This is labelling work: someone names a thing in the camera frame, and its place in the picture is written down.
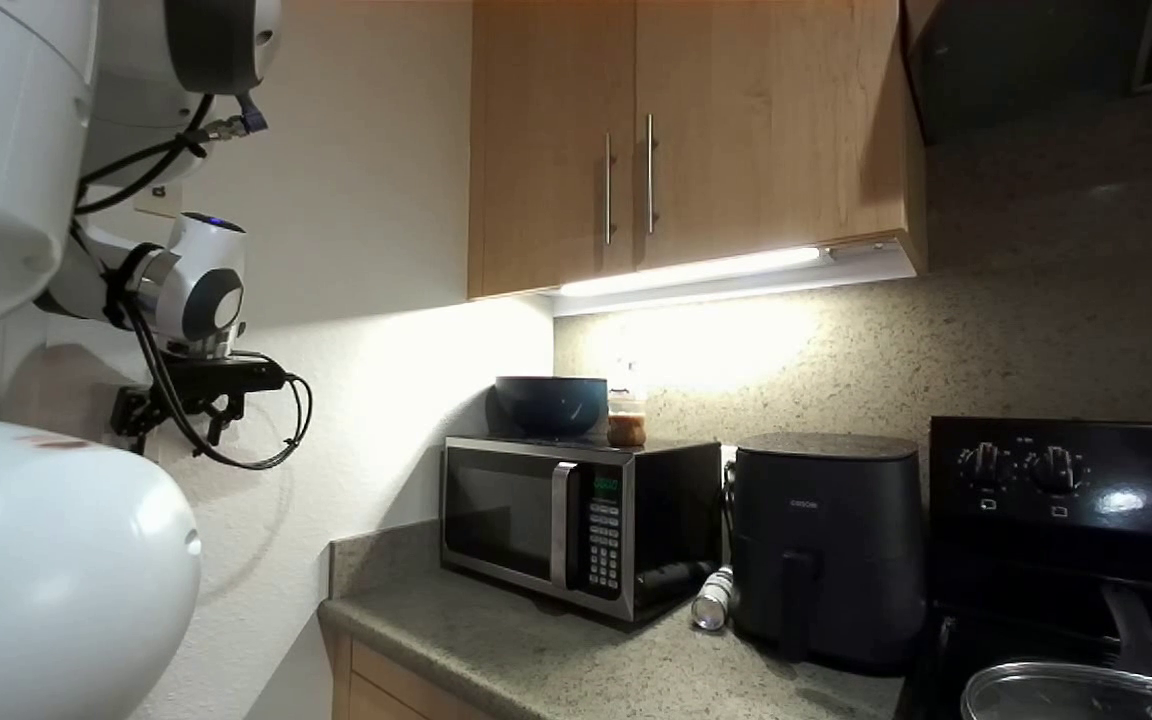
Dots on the glass jar with brown contents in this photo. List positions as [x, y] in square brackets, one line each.
[627, 427]

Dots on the dark range hood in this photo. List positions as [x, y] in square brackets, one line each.
[1043, 62]

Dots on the dark blue bowl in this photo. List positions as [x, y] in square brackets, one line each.
[549, 406]

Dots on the black air fryer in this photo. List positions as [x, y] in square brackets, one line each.
[828, 561]

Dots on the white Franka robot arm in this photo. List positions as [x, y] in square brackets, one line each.
[31, 146]

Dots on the black frying pan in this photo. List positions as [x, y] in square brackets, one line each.
[1134, 624]

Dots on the stainless steel microwave oven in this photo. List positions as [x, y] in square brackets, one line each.
[562, 524]

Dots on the glass pan lid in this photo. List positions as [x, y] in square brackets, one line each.
[1061, 695]

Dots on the small white shaker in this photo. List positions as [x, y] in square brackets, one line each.
[712, 597]

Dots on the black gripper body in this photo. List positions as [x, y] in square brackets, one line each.
[197, 396]

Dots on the under-cabinet light strip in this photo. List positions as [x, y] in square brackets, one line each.
[699, 275]

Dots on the black kitchen stove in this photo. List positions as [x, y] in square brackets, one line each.
[1071, 535]

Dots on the wooden base cabinet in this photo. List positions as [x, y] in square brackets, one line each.
[381, 686]

